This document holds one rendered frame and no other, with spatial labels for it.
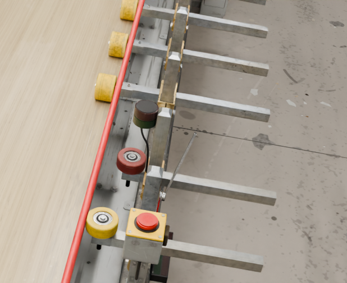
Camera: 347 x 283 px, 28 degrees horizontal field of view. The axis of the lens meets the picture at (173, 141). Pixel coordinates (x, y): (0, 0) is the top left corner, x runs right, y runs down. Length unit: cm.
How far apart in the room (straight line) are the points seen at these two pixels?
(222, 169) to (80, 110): 141
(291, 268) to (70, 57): 133
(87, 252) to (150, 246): 76
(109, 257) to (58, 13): 93
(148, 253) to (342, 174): 233
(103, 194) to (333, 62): 249
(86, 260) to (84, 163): 30
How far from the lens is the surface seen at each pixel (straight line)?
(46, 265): 165
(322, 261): 310
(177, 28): 220
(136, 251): 132
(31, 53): 231
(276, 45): 443
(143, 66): 282
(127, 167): 191
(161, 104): 203
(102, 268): 202
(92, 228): 173
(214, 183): 197
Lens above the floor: 216
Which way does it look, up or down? 39 degrees down
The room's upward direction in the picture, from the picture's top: 11 degrees clockwise
